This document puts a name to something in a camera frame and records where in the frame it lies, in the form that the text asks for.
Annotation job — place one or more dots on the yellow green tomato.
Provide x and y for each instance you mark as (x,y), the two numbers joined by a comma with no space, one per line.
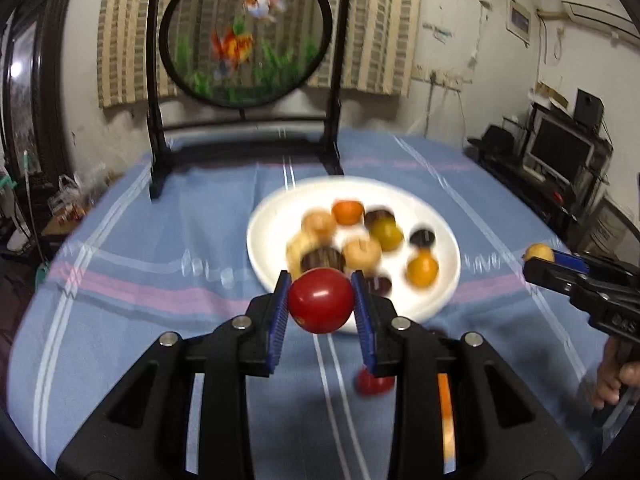
(388,234)

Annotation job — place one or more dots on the beige apple shaped fruit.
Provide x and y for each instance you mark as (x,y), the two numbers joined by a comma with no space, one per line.
(362,254)

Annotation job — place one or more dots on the dark wooden framed mirror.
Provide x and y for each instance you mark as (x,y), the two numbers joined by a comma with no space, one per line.
(31,102)

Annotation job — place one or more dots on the air conditioner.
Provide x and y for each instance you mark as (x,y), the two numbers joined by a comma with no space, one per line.
(608,16)

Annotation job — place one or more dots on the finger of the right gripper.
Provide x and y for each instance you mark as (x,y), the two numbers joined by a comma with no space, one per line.
(547,275)
(570,261)

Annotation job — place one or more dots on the orange yellow tomato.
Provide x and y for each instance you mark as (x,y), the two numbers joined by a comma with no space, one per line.
(422,269)

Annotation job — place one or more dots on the blue striped tablecloth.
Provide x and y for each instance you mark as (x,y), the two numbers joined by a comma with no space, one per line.
(136,268)

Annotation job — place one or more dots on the pale beige fruit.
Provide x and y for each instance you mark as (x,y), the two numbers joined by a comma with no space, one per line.
(298,246)

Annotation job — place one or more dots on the black desk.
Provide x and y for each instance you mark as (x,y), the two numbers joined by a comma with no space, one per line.
(565,210)

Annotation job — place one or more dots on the dark date on plate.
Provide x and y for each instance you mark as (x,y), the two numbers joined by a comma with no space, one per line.
(375,214)

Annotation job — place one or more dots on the wall power socket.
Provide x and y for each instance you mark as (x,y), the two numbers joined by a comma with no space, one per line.
(447,79)

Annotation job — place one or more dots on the dark wrinkled date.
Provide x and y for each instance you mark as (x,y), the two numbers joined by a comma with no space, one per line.
(327,257)

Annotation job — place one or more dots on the tan round fruit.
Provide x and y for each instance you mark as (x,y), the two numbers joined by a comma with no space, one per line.
(319,222)

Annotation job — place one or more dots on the checked beige curtain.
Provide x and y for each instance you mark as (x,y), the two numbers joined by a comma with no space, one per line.
(379,52)

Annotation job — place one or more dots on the computer monitor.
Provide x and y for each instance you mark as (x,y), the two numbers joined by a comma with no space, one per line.
(557,146)

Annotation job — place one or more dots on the small orange mandarin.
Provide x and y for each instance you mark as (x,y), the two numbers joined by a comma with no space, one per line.
(347,212)

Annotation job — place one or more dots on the dark plum right side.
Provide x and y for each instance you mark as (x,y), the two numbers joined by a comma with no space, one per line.
(422,238)

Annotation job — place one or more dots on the round goldfish screen ornament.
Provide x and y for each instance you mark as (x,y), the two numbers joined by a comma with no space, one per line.
(241,55)

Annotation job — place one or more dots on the dark plum front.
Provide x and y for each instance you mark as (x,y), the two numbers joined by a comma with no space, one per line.
(380,285)

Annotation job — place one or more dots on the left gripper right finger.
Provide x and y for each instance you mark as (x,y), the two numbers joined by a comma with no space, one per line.
(461,412)

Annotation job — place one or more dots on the red cherry tomato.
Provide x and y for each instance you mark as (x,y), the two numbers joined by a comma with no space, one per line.
(366,384)
(321,301)

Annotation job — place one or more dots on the person right hand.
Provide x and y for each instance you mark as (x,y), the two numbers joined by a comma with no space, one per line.
(612,376)

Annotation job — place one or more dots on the dark plum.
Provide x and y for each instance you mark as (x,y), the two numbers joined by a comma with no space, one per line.
(380,285)
(422,238)

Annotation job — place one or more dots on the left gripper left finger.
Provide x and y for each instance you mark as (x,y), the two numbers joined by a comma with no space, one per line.
(180,411)

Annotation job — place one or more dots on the white oval plate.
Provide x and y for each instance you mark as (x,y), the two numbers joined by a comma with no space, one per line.
(279,217)

